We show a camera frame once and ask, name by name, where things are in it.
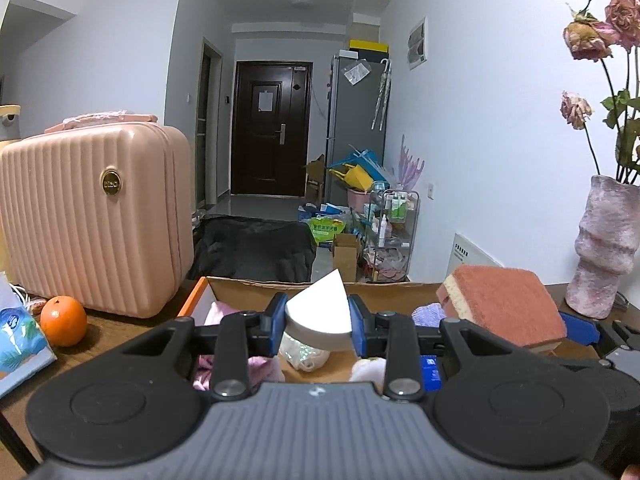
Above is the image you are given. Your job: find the blue soft tissue pack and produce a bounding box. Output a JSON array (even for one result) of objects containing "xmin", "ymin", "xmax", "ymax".
[{"xmin": 0, "ymin": 272, "xmax": 58, "ymax": 401}]

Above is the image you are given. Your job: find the pink ribbed suitcase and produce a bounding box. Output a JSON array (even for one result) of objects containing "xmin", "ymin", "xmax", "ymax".
[{"xmin": 0, "ymin": 110, "xmax": 195, "ymax": 320}]

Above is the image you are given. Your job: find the lilac folded umbrella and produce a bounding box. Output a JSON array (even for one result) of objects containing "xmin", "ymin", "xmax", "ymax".
[{"xmin": 397, "ymin": 134, "xmax": 426, "ymax": 192}]

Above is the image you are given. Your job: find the white charger with cable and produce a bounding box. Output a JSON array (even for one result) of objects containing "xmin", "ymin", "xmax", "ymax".
[{"xmin": 10, "ymin": 282, "xmax": 48, "ymax": 313}]

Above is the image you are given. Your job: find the side room doorway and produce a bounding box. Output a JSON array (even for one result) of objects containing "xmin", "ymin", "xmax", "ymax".
[{"xmin": 196, "ymin": 37, "xmax": 224, "ymax": 208}]

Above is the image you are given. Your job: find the white and yellow plush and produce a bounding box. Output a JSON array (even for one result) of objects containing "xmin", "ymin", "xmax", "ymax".
[{"xmin": 349, "ymin": 358, "xmax": 386, "ymax": 393}]

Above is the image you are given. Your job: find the pink textured vase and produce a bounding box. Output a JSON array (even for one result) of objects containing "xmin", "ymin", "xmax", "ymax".
[{"xmin": 565, "ymin": 175, "xmax": 640, "ymax": 320}]

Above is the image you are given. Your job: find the white wall board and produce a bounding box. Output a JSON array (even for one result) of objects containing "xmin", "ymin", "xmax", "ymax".
[{"xmin": 452, "ymin": 231, "xmax": 505, "ymax": 281}]

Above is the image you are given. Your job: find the small open cardboard box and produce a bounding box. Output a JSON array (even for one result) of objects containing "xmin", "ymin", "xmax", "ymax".
[{"xmin": 332, "ymin": 233, "xmax": 361, "ymax": 282}]

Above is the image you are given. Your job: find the dried pink rose bouquet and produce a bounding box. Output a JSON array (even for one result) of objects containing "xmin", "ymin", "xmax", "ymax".
[{"xmin": 560, "ymin": 0, "xmax": 640, "ymax": 186}]

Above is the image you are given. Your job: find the brown and pink sponge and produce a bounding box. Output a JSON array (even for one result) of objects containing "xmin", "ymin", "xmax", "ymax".
[{"xmin": 436, "ymin": 265, "xmax": 568, "ymax": 351}]

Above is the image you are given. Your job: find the black cloth heap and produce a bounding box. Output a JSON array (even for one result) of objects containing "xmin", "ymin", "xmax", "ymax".
[{"xmin": 187, "ymin": 216, "xmax": 318, "ymax": 283}]

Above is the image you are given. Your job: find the orange cardboard box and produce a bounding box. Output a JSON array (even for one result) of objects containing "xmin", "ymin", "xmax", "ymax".
[{"xmin": 177, "ymin": 276, "xmax": 601, "ymax": 396}]

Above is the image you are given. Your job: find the white folded umbrella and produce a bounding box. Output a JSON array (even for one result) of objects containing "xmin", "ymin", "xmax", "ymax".
[{"xmin": 371, "ymin": 58, "xmax": 392, "ymax": 132}]

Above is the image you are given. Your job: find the metal rolling cart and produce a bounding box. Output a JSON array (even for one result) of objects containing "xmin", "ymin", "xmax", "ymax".
[{"xmin": 362, "ymin": 190, "xmax": 420, "ymax": 283}]

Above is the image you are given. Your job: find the yellow water bottle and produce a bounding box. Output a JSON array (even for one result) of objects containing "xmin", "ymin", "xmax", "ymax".
[{"xmin": 0, "ymin": 105, "xmax": 22, "ymax": 141}]

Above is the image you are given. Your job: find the orange fruit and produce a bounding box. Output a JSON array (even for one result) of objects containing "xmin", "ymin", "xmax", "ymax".
[{"xmin": 40, "ymin": 296, "xmax": 88, "ymax": 347}]

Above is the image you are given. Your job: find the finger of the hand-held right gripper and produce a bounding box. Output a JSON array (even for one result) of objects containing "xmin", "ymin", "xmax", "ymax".
[{"xmin": 559, "ymin": 312, "xmax": 640, "ymax": 358}]

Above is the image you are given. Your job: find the dark brown entrance door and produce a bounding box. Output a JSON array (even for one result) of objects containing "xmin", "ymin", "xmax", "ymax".
[{"xmin": 231, "ymin": 60, "xmax": 313, "ymax": 197}]

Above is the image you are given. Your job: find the clear plastic bag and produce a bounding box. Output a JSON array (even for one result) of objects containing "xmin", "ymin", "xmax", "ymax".
[{"xmin": 344, "ymin": 62, "xmax": 372, "ymax": 86}]

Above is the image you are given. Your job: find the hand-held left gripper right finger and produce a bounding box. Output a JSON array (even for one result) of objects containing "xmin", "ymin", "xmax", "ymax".
[{"xmin": 349, "ymin": 295, "xmax": 516, "ymax": 403}]

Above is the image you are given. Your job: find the purple woven fabric pouch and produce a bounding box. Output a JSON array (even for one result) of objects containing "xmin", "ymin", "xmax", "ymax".
[{"xmin": 411, "ymin": 302, "xmax": 447, "ymax": 326}]

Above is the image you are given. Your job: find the blue bag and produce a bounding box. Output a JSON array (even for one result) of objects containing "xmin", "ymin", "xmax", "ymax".
[{"xmin": 327, "ymin": 147, "xmax": 391, "ymax": 188}]

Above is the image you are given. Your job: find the yellow bag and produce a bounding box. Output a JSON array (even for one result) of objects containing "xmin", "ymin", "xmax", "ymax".
[{"xmin": 327, "ymin": 165, "xmax": 373, "ymax": 192}]

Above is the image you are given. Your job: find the white electrical panel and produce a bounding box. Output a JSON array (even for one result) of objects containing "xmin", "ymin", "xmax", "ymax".
[{"xmin": 407, "ymin": 16, "xmax": 429, "ymax": 71}]

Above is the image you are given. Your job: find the pale pink fluffy towel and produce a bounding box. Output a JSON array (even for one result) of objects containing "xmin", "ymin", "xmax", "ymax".
[{"xmin": 192, "ymin": 301, "xmax": 286, "ymax": 392}]

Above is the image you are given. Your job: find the white wedge sponge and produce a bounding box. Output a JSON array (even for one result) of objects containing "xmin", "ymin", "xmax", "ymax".
[{"xmin": 284, "ymin": 269, "xmax": 354, "ymax": 352}]

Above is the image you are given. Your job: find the brown cardboard carton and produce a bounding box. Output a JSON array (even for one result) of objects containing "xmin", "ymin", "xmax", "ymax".
[{"xmin": 304, "ymin": 154, "xmax": 326, "ymax": 206}]

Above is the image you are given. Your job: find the iridescent plastic bag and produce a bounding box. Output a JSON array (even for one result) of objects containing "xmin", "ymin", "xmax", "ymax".
[{"xmin": 279, "ymin": 332, "xmax": 332, "ymax": 372}]

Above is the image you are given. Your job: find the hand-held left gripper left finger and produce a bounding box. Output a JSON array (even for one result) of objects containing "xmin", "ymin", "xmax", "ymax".
[{"xmin": 122, "ymin": 292, "xmax": 290, "ymax": 403}]

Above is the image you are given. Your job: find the pink bucket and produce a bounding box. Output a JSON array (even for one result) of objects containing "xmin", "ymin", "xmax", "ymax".
[{"xmin": 347, "ymin": 187, "xmax": 375, "ymax": 213}]

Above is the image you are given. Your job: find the green printed bag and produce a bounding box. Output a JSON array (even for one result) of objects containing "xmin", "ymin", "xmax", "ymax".
[{"xmin": 310, "ymin": 215, "xmax": 346, "ymax": 246}]

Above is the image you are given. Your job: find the grey refrigerator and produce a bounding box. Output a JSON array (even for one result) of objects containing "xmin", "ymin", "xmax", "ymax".
[{"xmin": 325, "ymin": 50, "xmax": 392, "ymax": 206}]

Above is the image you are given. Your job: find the blue pocket tissue packet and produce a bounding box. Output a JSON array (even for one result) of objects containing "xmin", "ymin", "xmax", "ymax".
[{"xmin": 420, "ymin": 355, "xmax": 443, "ymax": 391}]

